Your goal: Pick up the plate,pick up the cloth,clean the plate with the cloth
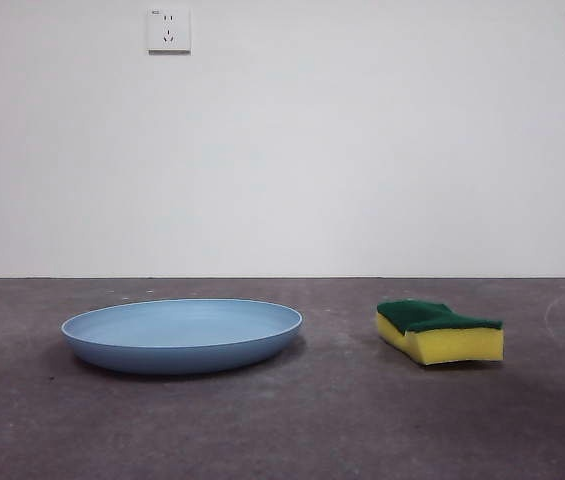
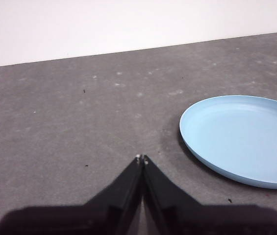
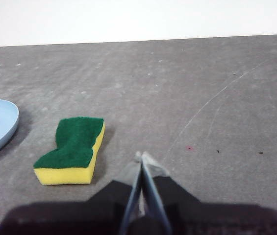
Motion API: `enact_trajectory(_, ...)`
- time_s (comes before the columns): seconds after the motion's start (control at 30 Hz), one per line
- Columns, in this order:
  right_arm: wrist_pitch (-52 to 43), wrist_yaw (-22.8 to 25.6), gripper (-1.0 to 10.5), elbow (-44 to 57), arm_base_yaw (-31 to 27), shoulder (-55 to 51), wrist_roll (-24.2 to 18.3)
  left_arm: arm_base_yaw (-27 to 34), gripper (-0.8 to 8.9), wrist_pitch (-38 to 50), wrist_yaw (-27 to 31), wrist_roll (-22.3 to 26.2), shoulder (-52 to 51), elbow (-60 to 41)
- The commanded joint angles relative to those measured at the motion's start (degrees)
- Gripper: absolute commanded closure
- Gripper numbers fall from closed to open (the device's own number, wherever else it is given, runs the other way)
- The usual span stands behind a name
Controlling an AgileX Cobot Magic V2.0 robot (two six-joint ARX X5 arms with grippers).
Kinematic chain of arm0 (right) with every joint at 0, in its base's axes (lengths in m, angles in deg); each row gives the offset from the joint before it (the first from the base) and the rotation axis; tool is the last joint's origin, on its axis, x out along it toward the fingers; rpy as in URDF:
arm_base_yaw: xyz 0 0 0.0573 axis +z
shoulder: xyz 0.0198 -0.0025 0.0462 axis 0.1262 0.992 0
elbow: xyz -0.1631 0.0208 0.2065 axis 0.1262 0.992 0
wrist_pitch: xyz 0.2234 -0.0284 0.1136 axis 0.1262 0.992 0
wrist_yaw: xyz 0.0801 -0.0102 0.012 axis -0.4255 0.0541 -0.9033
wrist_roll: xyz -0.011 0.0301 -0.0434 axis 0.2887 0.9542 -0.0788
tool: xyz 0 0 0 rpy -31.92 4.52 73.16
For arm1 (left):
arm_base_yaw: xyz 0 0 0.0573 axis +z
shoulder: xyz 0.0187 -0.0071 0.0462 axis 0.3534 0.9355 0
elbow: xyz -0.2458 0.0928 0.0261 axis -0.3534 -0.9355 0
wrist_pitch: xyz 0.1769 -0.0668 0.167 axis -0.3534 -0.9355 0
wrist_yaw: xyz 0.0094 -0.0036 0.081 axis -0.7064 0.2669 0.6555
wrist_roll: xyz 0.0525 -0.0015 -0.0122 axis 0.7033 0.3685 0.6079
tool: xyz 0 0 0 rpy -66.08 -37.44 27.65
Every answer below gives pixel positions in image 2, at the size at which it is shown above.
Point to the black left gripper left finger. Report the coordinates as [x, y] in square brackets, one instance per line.
[108, 210]

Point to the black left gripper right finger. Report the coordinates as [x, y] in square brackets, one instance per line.
[177, 213]

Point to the light blue round plate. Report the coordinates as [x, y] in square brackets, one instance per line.
[238, 139]

